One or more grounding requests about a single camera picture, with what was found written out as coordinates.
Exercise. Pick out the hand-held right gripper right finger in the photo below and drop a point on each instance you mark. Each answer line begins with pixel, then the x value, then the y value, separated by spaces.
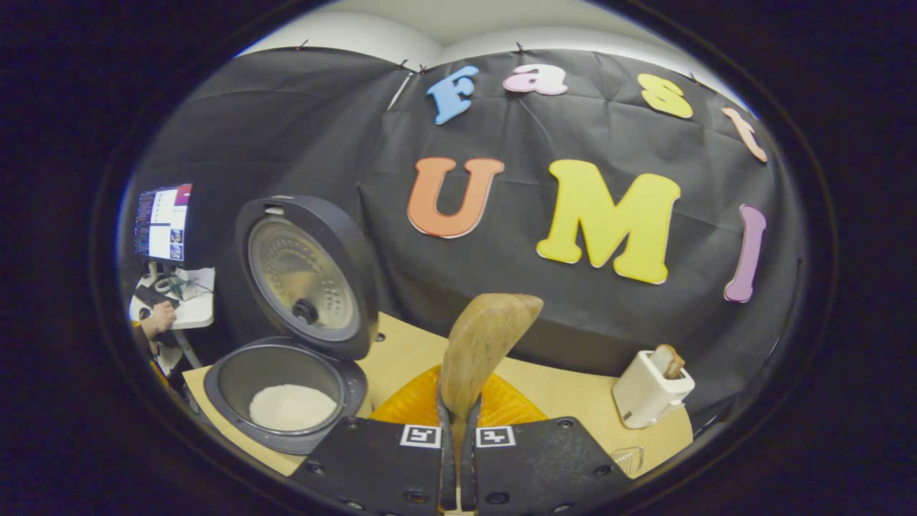
pixel 469 459

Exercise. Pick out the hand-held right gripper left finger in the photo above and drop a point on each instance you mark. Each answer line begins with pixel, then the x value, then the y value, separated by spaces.
pixel 445 459

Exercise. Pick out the wooden spoon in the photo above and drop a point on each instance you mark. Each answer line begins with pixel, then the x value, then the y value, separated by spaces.
pixel 487 337

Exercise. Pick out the clear chopstick holder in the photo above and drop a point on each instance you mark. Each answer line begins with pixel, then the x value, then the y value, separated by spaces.
pixel 630 460

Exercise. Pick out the white rice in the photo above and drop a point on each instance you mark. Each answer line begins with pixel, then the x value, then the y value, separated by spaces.
pixel 292 408

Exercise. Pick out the black silver rice cooker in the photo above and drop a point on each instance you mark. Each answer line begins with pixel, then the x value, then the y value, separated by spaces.
pixel 301 279

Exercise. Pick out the black backdrop cloth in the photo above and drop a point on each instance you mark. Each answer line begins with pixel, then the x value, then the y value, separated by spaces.
pixel 573 308

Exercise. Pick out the white toaster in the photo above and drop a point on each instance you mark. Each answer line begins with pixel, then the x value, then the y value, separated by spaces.
pixel 648 394

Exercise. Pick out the brown bread slice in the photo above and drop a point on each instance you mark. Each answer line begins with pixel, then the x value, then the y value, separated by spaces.
pixel 668 360

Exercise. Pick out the white side table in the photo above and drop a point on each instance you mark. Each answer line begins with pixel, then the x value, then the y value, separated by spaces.
pixel 193 301

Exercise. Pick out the computer monitor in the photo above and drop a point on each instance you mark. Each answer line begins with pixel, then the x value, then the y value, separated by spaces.
pixel 163 223

